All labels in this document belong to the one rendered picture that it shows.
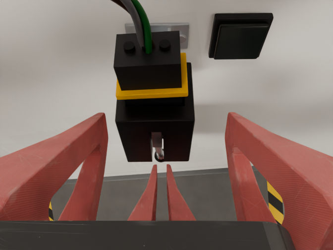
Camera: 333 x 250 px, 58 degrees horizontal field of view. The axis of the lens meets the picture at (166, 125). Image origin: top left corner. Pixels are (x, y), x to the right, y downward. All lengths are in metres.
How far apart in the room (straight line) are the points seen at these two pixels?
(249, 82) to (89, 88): 0.15
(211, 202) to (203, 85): 1.18
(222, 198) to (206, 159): 1.00
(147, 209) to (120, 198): 1.25
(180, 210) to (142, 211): 0.03
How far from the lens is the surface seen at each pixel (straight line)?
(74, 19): 0.23
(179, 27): 0.23
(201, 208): 1.45
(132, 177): 0.50
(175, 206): 0.25
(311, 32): 0.26
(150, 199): 0.26
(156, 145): 0.19
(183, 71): 0.16
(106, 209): 1.54
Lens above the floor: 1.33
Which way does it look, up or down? 79 degrees down
